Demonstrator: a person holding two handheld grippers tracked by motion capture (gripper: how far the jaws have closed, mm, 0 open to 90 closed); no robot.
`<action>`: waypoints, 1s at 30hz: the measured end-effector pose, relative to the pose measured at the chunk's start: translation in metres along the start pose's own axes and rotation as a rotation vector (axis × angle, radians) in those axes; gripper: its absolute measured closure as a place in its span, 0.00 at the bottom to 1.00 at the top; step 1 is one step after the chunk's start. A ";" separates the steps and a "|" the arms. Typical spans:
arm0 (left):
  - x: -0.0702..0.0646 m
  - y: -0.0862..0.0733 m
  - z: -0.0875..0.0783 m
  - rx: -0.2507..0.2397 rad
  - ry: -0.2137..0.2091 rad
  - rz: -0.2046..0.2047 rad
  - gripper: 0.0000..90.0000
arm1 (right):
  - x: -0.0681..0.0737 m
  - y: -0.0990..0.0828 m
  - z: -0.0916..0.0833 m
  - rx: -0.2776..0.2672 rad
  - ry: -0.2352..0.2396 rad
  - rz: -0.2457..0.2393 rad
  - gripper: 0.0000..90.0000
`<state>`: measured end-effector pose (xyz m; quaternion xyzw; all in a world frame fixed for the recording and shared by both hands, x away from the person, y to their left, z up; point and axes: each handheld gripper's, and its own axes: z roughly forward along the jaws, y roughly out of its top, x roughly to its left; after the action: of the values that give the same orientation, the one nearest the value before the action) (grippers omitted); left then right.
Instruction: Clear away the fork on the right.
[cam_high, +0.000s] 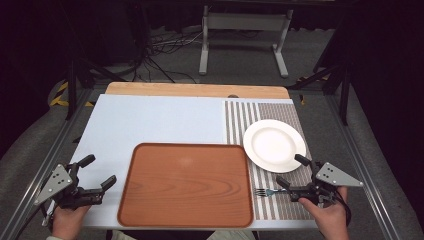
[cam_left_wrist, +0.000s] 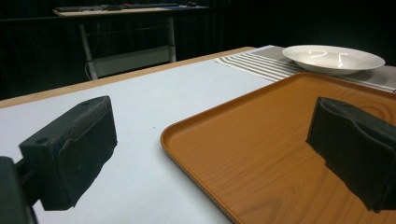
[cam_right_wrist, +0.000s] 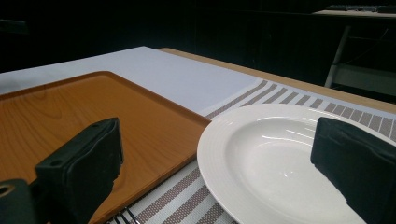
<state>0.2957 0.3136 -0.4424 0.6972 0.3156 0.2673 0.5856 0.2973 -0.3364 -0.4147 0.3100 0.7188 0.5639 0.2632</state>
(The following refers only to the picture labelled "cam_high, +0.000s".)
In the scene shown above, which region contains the person's left hand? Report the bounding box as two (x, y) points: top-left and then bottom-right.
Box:
(51, 205), (91, 240)

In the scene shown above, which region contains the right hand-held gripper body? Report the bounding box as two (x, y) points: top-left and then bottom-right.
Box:
(289, 161), (364, 206)

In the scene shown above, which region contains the white round plate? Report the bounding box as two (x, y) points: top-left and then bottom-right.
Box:
(242, 119), (307, 174)

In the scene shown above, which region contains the brown wood-grain tray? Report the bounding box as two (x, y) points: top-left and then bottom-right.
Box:
(116, 142), (255, 230)

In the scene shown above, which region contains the pale blue table mat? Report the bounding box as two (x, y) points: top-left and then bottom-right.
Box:
(71, 93), (318, 232)

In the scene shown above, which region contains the black tripod stand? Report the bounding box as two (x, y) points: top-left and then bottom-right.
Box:
(65, 54), (128, 122)
(288, 61), (355, 127)

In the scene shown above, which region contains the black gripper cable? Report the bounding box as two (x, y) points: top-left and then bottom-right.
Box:
(333, 190), (353, 228)
(13, 203), (56, 240)

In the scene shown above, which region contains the striped grey placemat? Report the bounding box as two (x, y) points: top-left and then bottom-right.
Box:
(223, 99), (316, 222)

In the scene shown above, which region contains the bundle of floor cables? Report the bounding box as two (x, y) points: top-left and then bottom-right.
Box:
(133, 28), (204, 84)

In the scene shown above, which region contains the white metal stand frame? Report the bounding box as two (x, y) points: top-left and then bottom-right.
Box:
(198, 4), (295, 80)

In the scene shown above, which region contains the person's right hand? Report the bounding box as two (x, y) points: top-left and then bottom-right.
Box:
(298, 186), (351, 240)

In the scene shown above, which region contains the yellow black floor tape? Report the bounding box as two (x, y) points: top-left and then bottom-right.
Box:
(49, 81), (96, 108)

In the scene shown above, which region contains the metal fork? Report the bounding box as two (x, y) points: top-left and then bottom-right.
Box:
(254, 187), (288, 198)

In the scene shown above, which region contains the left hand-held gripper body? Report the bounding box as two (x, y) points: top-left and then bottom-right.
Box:
(33, 162), (104, 211)

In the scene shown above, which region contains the aluminium frame rail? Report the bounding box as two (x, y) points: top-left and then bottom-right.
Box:
(0, 87), (98, 240)
(323, 93), (403, 240)

